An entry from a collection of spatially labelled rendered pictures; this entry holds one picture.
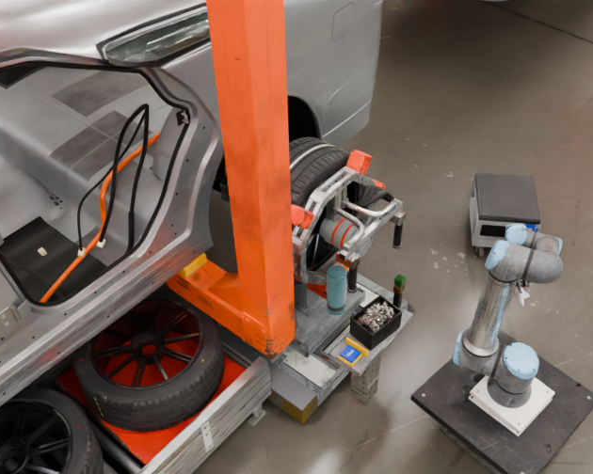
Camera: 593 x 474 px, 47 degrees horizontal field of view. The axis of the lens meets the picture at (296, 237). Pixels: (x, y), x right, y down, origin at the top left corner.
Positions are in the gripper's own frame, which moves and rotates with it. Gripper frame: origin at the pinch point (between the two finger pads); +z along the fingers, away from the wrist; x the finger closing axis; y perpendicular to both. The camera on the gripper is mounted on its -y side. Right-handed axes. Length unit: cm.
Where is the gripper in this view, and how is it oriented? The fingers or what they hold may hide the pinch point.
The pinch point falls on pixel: (510, 305)
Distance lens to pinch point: 330.1
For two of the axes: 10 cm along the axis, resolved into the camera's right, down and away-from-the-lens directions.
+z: -0.2, 10.0, -0.2
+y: 9.4, 0.3, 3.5
